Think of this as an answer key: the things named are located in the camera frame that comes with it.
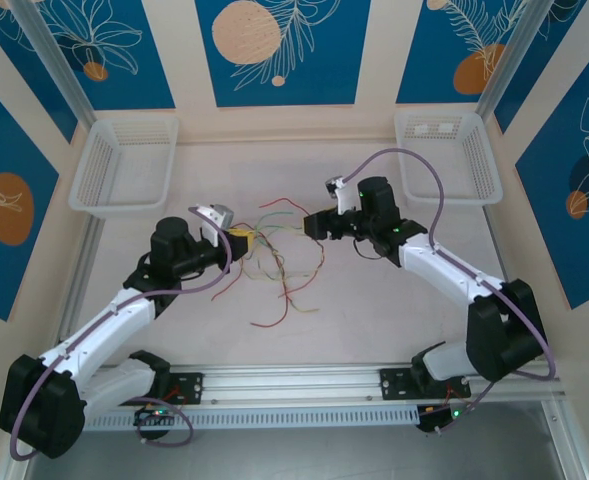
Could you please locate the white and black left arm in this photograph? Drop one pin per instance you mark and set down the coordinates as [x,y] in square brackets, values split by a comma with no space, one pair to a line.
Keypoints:
[99,330]

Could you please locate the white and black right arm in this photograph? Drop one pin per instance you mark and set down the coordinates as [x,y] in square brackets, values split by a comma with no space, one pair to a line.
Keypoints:
[449,270]

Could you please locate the white mesh basket with labels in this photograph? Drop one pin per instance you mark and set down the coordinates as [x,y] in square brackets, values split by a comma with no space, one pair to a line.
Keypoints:
[444,160]

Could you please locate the white plastic mesh basket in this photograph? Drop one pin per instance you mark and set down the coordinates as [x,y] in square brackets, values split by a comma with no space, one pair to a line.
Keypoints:
[124,165]

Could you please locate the black mounting plate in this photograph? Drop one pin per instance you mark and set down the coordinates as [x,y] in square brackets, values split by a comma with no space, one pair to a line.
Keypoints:
[191,387]
[396,382]

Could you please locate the black controller board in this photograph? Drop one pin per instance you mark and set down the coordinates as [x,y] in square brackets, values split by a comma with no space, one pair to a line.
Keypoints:
[154,417]
[436,420]

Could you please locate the grey metal shelf plate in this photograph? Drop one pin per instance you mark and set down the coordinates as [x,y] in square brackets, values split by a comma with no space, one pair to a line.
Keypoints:
[294,455]

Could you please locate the aluminium side frame rail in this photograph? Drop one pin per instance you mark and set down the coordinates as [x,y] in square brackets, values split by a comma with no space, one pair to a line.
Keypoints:
[81,260]
[494,240]

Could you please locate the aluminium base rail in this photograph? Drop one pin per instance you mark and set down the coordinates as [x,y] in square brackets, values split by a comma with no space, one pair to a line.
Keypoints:
[294,380]

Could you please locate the blue floral wall panel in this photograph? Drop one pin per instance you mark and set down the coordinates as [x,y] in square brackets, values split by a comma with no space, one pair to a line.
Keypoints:
[19,65]
[4,150]
[564,250]
[434,50]
[139,60]
[324,60]
[549,65]

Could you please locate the aluminium corner post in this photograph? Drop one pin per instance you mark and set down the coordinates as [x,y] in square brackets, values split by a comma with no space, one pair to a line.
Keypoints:
[504,55]
[59,70]

